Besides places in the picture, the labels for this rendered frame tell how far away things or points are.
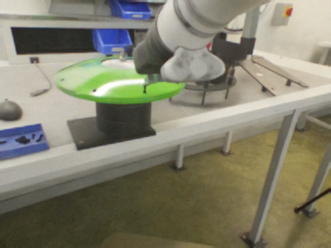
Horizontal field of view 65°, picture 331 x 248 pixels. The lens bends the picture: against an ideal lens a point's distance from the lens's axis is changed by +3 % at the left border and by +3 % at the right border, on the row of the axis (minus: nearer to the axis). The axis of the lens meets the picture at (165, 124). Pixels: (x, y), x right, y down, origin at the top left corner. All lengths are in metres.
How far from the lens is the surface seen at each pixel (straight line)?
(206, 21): 0.30
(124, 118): 0.62
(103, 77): 0.56
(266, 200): 1.49
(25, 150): 0.64
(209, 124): 0.80
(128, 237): 0.81
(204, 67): 0.35
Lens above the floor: 1.24
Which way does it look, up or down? 27 degrees down
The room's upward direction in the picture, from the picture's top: 4 degrees clockwise
